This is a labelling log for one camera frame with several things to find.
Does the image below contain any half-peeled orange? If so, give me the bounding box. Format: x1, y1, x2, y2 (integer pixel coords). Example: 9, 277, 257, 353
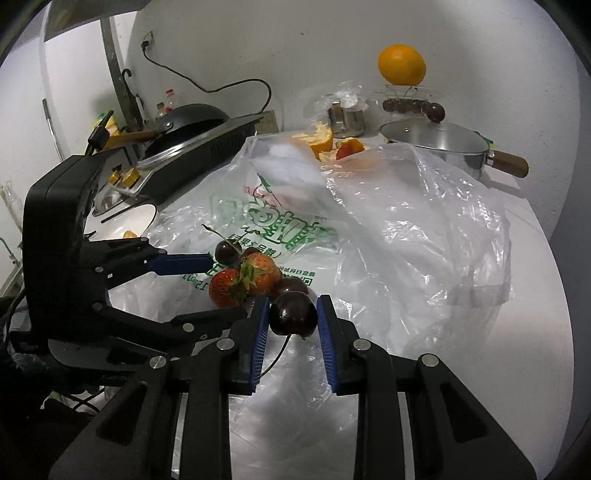
291, 122, 334, 158

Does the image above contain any black cooker cable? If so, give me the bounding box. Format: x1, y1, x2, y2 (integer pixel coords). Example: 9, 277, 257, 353
141, 44, 273, 116

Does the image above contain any whole orange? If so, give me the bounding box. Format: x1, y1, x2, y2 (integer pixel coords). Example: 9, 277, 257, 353
378, 44, 427, 87

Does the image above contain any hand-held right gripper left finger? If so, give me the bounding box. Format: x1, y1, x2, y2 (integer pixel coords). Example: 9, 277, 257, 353
48, 295, 271, 480

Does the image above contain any white refrigerator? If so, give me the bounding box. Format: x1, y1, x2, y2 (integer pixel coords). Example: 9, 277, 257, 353
531, 28, 591, 241

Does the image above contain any steel induction cooker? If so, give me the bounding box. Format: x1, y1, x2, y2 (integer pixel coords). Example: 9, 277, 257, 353
111, 115, 264, 206

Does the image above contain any orange peel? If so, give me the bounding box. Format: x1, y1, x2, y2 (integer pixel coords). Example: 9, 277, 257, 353
318, 137, 366, 163

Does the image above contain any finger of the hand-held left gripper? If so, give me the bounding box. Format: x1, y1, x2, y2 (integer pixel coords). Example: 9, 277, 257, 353
81, 237, 215, 290
90, 298, 252, 352

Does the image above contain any steel pot lid brown knob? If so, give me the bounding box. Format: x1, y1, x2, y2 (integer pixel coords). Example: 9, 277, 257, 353
379, 102, 490, 153

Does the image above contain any white plate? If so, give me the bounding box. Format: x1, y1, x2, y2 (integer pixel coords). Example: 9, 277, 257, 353
88, 202, 158, 243

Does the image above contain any steel pot with wooden handle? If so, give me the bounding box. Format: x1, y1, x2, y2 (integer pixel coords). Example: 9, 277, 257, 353
379, 134, 529, 183

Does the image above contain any grey vertical pipe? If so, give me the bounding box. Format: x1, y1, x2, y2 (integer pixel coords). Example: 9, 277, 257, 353
99, 18, 127, 134

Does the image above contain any black umbrella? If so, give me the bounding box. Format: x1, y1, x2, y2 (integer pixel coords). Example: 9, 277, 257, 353
121, 68, 145, 127

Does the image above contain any black wok with wooden handle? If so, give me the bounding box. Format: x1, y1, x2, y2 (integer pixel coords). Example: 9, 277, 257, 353
104, 104, 230, 155

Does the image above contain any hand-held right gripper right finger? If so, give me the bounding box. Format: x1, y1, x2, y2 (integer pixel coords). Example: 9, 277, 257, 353
315, 294, 540, 480

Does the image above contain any glass jar with plastic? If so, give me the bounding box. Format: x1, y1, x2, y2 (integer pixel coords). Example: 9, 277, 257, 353
328, 104, 366, 138

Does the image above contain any clear printed plastic bag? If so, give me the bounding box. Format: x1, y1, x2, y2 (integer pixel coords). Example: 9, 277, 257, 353
108, 137, 514, 480

